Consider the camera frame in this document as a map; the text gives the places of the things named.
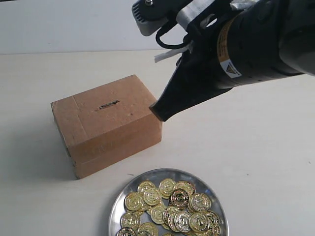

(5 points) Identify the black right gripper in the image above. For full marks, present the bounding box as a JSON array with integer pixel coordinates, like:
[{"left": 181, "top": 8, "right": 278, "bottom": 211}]
[{"left": 150, "top": 14, "right": 233, "bottom": 121}]

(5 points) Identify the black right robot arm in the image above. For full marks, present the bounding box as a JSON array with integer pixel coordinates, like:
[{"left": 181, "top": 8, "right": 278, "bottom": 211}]
[{"left": 150, "top": 0, "right": 315, "bottom": 121}]

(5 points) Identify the brown cardboard box with slot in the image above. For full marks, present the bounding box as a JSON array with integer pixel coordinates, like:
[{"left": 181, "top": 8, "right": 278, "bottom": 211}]
[{"left": 51, "top": 75, "right": 162, "bottom": 179}]

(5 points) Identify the gold coin back right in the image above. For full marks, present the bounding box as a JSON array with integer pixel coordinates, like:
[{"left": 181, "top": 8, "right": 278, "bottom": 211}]
[{"left": 174, "top": 180, "right": 196, "bottom": 195}]

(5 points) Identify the gold coin back middle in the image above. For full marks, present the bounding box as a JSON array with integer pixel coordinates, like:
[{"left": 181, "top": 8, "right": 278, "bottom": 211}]
[{"left": 159, "top": 178, "right": 176, "bottom": 198}]

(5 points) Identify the gold coin back left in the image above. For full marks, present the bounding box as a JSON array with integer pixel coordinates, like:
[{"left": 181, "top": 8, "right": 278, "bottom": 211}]
[{"left": 137, "top": 180, "right": 155, "bottom": 193}]

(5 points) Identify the gold coin centre dark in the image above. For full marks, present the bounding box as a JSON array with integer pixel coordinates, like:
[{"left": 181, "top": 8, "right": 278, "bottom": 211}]
[{"left": 169, "top": 188, "right": 189, "bottom": 209}]

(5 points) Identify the gold coin left upper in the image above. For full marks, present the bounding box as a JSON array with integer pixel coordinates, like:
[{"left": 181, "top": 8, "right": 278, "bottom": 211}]
[{"left": 143, "top": 187, "right": 162, "bottom": 206}]

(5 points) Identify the gold coin right large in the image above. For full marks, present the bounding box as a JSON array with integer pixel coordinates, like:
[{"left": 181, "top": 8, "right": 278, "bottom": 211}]
[{"left": 189, "top": 193, "right": 212, "bottom": 212}]

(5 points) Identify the round silver metal plate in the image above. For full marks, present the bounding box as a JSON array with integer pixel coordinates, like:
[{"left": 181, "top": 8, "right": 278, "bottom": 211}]
[{"left": 107, "top": 168, "right": 230, "bottom": 236}]

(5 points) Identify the gold coin far left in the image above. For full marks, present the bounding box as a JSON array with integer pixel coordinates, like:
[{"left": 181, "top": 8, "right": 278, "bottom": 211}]
[{"left": 124, "top": 192, "right": 143, "bottom": 211}]

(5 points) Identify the gold coin middle lower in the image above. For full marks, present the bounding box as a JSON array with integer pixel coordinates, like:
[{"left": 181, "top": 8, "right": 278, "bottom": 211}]
[{"left": 150, "top": 204, "right": 167, "bottom": 225}]

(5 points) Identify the gold coin front centre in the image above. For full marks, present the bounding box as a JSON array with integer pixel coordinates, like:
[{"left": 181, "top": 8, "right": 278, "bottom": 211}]
[{"left": 174, "top": 211, "right": 191, "bottom": 233}]

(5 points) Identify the gold coin right edge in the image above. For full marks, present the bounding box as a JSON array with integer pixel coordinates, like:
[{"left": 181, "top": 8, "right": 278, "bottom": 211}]
[{"left": 205, "top": 210, "right": 220, "bottom": 228}]

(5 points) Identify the gold coin front right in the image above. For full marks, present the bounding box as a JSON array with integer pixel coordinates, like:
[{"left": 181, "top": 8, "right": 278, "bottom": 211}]
[{"left": 189, "top": 212, "right": 209, "bottom": 233}]

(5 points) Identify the gold coin lower left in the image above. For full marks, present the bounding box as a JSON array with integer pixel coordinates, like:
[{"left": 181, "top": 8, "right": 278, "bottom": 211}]
[{"left": 120, "top": 211, "right": 140, "bottom": 231}]

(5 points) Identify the gold coin bottom middle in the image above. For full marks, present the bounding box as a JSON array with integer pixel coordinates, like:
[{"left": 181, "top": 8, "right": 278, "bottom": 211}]
[{"left": 137, "top": 222, "right": 158, "bottom": 236}]

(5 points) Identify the gold coin bottom left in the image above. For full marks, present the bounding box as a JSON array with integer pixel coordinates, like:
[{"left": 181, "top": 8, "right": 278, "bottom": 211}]
[{"left": 116, "top": 227, "right": 136, "bottom": 236}]

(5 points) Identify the black flat ribbon cable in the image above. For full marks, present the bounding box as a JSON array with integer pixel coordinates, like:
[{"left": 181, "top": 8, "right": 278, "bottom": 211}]
[{"left": 155, "top": 22, "right": 190, "bottom": 50}]

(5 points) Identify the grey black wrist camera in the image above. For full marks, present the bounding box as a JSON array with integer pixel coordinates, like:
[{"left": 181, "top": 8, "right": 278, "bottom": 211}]
[{"left": 131, "top": 0, "right": 217, "bottom": 37}]

